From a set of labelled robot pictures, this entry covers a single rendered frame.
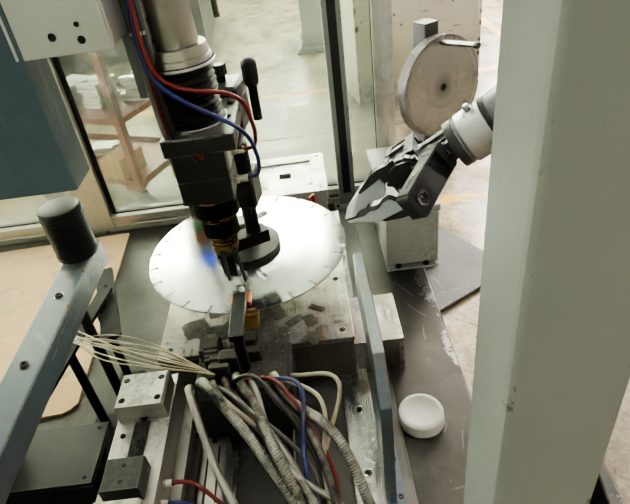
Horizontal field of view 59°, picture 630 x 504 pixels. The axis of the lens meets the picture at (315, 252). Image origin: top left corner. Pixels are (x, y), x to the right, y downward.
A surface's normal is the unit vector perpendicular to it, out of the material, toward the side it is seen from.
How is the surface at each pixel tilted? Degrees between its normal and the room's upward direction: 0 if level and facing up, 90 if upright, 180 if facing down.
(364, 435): 0
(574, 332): 90
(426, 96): 86
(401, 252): 90
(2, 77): 90
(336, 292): 0
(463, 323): 0
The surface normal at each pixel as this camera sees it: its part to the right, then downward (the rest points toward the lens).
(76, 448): -0.11, -0.80
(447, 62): 0.54, 0.38
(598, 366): 0.06, 0.58
